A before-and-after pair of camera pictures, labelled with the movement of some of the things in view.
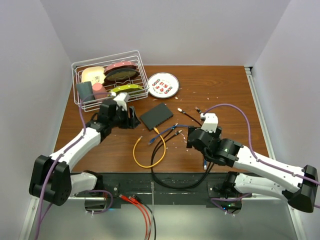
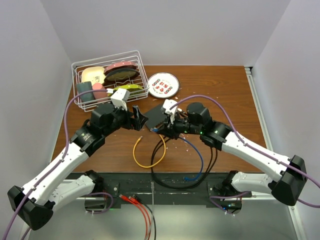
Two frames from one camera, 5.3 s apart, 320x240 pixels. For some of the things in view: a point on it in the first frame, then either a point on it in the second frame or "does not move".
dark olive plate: [119, 74] does not move
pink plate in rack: [125, 64] does not move
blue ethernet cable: [152, 139] -> [155, 130]
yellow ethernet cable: [157, 132] does not move
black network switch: [156, 116] does not move
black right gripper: [216, 135] -> [171, 131]
